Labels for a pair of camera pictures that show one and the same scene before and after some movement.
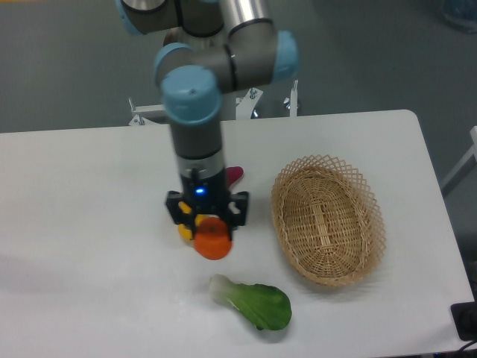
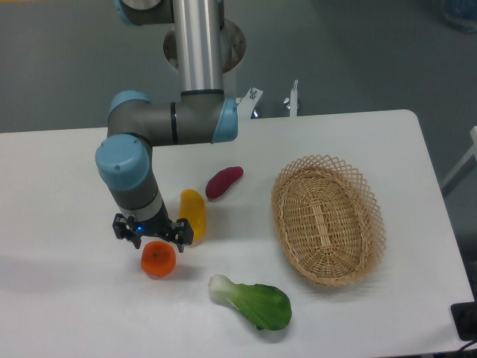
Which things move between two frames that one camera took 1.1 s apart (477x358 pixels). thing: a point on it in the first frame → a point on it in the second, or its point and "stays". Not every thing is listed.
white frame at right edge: (469, 162) stays
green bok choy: (265, 307) stays
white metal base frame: (244, 107) stays
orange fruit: (212, 239) → (158, 258)
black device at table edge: (464, 315) stays
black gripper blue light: (207, 196) → (179, 231)
